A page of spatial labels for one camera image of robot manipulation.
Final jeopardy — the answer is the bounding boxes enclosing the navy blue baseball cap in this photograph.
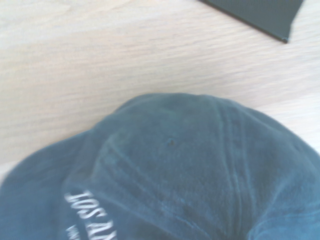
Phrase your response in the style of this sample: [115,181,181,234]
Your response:
[0,92,320,240]

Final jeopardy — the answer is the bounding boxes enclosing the black flat booklet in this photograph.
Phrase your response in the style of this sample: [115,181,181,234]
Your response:
[198,0,305,45]

